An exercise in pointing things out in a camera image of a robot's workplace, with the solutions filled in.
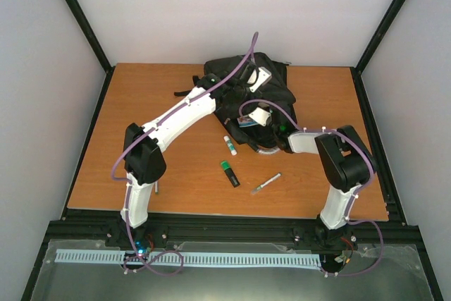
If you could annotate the dog picture book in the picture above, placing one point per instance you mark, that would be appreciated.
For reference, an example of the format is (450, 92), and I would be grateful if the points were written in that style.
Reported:
(246, 122)

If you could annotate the black student backpack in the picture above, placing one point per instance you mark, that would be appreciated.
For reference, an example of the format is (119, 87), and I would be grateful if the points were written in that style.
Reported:
(235, 100)

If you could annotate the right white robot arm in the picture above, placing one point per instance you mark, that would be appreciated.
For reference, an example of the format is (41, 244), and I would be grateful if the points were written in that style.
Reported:
(348, 165)

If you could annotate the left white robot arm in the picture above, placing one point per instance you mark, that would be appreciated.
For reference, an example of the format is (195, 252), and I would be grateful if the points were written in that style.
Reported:
(142, 163)

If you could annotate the white glue stick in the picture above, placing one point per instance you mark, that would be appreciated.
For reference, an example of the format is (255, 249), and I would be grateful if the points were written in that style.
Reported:
(230, 145)

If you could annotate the green highlighter marker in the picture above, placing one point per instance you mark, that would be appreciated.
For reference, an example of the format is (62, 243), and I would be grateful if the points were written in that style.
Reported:
(230, 174)

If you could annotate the silver craft knife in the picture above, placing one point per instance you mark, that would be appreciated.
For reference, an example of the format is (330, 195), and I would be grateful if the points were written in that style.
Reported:
(264, 184)

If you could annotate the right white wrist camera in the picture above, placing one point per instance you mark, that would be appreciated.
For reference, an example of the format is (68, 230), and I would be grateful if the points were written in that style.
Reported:
(260, 116)

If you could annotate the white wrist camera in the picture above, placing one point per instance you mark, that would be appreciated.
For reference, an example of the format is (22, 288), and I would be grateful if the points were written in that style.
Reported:
(258, 78)
(260, 116)

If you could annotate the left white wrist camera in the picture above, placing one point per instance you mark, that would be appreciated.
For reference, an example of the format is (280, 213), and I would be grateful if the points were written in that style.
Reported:
(258, 78)

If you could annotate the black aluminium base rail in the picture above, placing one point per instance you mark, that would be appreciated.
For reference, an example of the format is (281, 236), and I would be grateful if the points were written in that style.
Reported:
(167, 230)

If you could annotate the light blue cable duct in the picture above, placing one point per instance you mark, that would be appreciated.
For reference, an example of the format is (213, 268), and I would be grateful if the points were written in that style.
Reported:
(192, 259)

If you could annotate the left black frame post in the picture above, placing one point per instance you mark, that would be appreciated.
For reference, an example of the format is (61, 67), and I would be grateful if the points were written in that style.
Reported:
(88, 32)

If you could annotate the black frame post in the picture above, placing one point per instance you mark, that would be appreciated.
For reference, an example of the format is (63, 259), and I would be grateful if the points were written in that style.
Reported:
(88, 32)
(377, 37)

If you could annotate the right black frame post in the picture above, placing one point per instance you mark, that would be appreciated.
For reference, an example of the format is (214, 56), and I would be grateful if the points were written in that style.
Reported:
(377, 37)

